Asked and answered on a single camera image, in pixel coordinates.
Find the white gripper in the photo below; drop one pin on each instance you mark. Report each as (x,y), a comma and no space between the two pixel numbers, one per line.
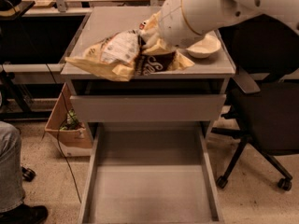
(172,20)

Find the brown chip bag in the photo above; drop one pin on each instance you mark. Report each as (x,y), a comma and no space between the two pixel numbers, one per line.
(131,53)

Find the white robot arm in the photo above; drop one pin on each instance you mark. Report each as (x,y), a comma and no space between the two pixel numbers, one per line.
(204,16)

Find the closed top drawer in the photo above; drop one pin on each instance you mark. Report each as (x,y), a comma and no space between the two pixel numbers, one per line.
(148,108)

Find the grey drawer cabinet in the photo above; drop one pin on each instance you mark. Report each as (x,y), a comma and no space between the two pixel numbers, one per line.
(207,76)

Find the open middle drawer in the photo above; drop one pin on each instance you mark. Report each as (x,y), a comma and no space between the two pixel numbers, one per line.
(157,175)

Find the red soda can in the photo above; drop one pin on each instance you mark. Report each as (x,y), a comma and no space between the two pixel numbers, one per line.
(143,24)

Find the white paper bowl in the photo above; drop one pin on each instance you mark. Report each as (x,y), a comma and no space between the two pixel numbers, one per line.
(205,47)

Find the black office chair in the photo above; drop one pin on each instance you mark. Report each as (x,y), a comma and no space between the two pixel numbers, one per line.
(265,107)

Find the green item in box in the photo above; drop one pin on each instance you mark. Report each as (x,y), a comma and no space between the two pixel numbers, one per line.
(71,121)

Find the cardboard box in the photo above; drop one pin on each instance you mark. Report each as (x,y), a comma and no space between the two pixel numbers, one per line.
(72,143)

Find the person leg in jeans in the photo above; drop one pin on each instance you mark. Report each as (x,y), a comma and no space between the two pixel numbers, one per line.
(11,191)

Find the black shoe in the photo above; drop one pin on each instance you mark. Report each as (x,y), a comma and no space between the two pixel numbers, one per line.
(25,214)

